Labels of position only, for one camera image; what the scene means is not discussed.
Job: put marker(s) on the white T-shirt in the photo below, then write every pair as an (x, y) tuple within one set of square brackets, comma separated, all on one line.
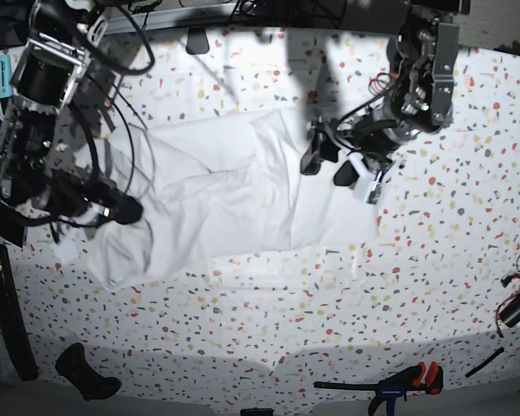
[(219, 187)]

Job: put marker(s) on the short black stick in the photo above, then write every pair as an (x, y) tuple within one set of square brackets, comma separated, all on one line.
[(485, 363)]

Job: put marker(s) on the black orange bar clamp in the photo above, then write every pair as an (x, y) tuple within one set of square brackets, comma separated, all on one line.
[(419, 378)]

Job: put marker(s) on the black stand foot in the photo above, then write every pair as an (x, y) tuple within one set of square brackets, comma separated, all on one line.
[(197, 41)]

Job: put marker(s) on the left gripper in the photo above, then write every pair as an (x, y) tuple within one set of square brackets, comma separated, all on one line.
[(321, 148)]

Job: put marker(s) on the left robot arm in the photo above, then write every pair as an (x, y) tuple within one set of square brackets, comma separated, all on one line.
[(417, 99)]

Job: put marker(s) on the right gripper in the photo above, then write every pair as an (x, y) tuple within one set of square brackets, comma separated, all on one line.
[(104, 202)]

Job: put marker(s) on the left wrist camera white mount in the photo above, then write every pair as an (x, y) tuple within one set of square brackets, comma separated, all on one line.
[(368, 187)]

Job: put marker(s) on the blue highlighter marker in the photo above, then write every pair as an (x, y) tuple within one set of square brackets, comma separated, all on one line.
[(6, 90)]

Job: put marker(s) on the small black device bottom edge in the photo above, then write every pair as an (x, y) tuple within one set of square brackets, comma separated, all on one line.
[(257, 412)]

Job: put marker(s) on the black flat box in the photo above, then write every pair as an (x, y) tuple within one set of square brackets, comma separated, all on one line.
[(10, 229)]

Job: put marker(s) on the terrazzo patterned table cloth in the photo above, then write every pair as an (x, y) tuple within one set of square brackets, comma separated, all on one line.
[(260, 329)]

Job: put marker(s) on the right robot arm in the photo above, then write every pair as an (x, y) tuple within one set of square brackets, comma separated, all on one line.
[(63, 41)]

